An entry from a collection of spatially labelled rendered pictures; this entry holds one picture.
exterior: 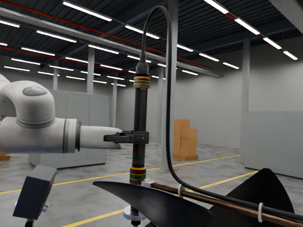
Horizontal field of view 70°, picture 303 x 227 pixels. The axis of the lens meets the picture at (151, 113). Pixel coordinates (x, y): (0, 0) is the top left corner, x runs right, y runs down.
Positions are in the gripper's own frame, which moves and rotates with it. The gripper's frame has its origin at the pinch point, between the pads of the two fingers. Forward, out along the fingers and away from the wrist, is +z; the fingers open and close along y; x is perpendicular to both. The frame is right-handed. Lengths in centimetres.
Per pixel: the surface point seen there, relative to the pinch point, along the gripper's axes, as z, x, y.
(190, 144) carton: 382, -90, -716
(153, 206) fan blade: -0.7, -11.8, 16.6
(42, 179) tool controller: -32, -26, -57
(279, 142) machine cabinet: 555, -53, -464
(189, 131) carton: 376, -40, -714
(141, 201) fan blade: -2.8, -11.2, 15.1
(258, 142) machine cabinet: 529, -60, -522
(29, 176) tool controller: -38, -24, -57
